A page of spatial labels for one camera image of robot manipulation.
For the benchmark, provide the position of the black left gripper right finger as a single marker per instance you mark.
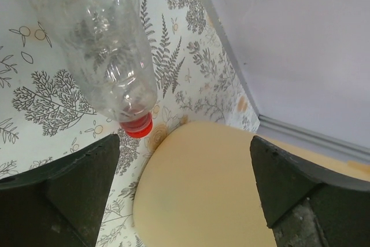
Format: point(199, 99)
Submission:
point(305, 204)

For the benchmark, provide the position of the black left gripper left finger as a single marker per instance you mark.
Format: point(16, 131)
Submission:
point(61, 203)

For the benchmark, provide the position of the clear bottle red cap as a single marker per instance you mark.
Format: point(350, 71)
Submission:
point(108, 54)

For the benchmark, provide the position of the yellow plastic bin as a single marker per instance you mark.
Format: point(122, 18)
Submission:
point(199, 188)

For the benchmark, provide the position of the floral patterned table mat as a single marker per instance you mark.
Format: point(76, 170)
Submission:
point(44, 116)

